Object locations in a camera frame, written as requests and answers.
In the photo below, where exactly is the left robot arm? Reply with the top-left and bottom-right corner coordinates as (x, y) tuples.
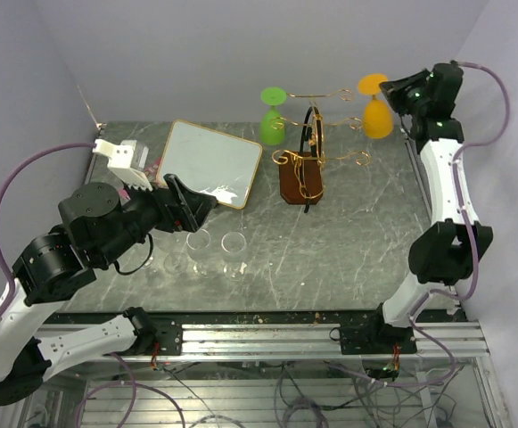
(0, 174), (218, 407)

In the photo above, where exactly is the purple cable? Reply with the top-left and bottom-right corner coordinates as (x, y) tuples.
(0, 142), (99, 349)
(396, 60), (512, 384)

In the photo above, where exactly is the pink card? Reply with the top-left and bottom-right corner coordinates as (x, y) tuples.
(118, 159), (161, 202)

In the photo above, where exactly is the orange wine glass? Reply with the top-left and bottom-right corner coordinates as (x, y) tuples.
(358, 73), (393, 139)

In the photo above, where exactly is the gold framed whiteboard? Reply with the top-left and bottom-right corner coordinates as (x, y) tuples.
(156, 119), (263, 210)

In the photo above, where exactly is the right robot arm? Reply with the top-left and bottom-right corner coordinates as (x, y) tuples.
(362, 61), (494, 353)

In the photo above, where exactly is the aluminium rail frame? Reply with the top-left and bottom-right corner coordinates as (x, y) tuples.
(155, 316), (489, 361)

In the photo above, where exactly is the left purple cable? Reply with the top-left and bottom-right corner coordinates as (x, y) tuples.
(0, 142), (99, 349)

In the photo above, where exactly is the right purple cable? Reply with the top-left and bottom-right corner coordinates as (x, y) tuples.
(396, 60), (512, 384)

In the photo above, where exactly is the green wine glass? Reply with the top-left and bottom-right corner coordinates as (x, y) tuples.
(259, 86), (287, 145)

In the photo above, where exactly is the gold wire glass rack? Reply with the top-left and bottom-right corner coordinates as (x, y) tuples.
(270, 87), (371, 215)

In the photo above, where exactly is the clear wine glass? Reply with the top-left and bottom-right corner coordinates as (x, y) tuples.
(221, 232), (248, 280)
(142, 241), (154, 268)
(185, 229), (213, 278)
(163, 235), (189, 276)

